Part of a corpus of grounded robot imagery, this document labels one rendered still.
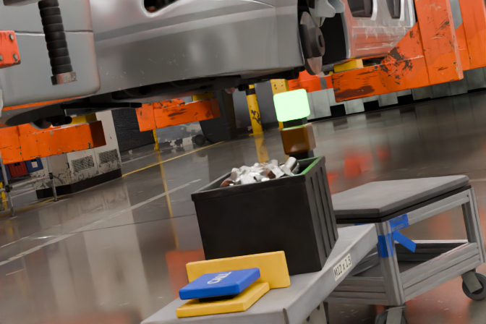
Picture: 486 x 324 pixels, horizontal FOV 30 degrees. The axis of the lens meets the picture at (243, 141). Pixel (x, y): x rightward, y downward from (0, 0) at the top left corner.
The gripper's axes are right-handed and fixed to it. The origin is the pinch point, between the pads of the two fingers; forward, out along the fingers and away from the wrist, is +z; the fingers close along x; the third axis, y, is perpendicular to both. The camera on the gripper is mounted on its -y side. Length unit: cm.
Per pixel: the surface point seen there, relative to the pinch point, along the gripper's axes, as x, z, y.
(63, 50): -55, -6, -16
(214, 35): 128, 84, -134
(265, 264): -83, -10, 50
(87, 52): -9, 24, -61
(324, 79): 719, 422, -444
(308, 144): -54, -7, 36
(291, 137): -55, -8, 33
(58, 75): -58, -2, -14
